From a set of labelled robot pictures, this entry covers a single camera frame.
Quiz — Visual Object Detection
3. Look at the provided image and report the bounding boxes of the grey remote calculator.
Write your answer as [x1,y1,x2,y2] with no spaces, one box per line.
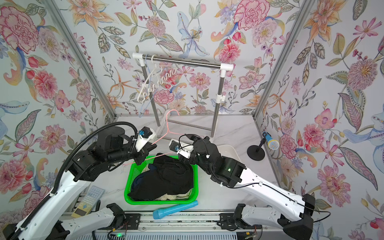
[71,186,105,218]

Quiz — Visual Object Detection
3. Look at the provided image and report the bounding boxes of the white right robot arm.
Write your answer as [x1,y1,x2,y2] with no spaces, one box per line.
[186,134,316,240]

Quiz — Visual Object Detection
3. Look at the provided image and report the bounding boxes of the white tray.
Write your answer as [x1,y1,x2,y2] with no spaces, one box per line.
[217,145,242,163]

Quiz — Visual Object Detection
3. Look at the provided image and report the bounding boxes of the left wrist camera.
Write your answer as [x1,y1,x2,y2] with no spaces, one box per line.
[135,127,157,152]

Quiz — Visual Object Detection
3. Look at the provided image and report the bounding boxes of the steel clothes rack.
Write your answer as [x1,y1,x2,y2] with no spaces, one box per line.
[132,53,234,138]

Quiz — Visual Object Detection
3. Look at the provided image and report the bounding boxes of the blue toy microphone on stand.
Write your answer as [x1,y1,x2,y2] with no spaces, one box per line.
[247,132,280,161]

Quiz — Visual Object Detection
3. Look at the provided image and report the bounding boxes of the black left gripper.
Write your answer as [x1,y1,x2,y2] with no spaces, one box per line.
[108,140,160,164]

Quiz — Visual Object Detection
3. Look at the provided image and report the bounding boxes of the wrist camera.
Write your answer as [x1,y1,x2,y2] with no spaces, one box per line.
[135,127,157,152]
[169,139,194,159]

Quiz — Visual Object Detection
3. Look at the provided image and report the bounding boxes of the beige shorts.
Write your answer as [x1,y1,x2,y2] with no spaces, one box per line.
[156,190,192,201]

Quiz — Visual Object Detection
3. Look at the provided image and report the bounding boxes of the white hanger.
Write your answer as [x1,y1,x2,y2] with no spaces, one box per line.
[135,54,178,94]

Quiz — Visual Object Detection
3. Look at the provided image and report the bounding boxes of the pink hanger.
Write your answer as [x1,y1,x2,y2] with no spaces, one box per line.
[122,109,193,167]

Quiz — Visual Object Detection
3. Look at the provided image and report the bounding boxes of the black shorts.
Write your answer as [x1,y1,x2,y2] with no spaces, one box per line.
[128,154,194,201]

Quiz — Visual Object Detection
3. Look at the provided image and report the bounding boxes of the teal flashlight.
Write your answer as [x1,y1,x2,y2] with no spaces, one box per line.
[153,200,199,220]

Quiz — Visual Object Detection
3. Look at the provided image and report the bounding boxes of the navy blue shorts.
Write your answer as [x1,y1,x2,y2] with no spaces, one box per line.
[131,164,159,192]

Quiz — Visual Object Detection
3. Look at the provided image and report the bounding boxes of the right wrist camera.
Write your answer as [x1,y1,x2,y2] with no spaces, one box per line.
[169,139,194,159]

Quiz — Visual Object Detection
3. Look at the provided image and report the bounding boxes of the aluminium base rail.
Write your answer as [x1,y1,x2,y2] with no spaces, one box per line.
[47,211,307,240]

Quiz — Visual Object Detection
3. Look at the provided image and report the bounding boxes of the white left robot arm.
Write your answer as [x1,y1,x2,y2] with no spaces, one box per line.
[3,122,156,240]

